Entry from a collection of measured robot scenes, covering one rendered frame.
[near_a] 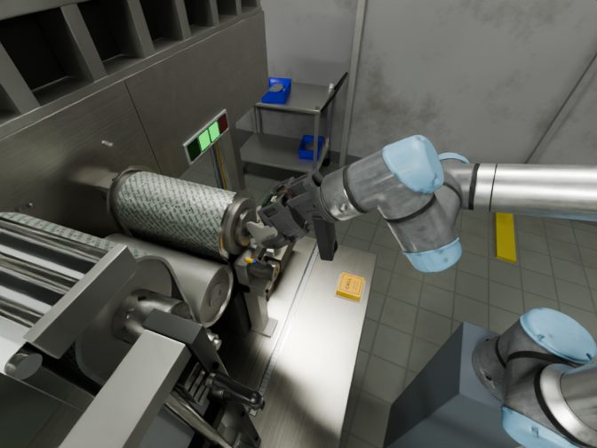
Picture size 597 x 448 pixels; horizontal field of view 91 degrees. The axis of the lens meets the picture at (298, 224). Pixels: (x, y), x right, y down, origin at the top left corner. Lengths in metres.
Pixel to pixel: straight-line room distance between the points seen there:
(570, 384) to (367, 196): 0.43
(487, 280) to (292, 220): 2.01
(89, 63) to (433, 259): 0.70
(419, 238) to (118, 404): 0.36
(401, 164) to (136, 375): 0.33
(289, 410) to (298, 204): 0.50
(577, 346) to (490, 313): 1.47
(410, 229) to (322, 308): 0.52
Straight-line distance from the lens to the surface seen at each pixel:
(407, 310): 2.01
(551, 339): 0.76
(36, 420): 0.94
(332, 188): 0.42
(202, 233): 0.58
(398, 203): 0.40
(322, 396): 0.80
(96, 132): 0.76
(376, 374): 1.80
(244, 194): 0.59
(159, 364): 0.27
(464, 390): 0.90
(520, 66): 2.56
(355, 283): 0.91
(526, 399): 0.70
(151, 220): 0.64
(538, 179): 0.53
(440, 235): 0.44
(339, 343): 0.85
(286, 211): 0.47
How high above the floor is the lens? 1.68
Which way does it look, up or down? 46 degrees down
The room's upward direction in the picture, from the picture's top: straight up
